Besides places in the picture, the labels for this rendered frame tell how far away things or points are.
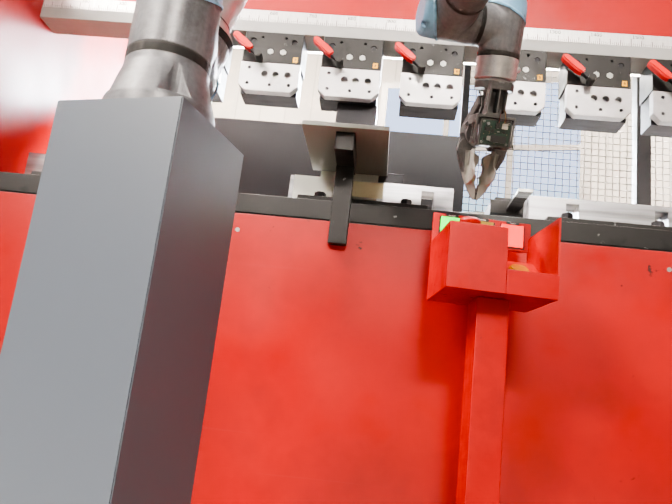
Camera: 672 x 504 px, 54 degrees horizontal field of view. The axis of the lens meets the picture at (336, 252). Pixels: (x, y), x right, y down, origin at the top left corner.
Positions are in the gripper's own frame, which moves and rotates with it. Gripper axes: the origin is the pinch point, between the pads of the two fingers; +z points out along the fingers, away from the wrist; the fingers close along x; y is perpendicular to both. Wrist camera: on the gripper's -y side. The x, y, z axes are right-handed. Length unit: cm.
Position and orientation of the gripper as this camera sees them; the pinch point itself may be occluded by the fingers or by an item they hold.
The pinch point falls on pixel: (474, 192)
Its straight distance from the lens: 127.1
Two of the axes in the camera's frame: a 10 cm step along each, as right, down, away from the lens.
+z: -1.3, 9.8, 1.2
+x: 9.9, 1.2, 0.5
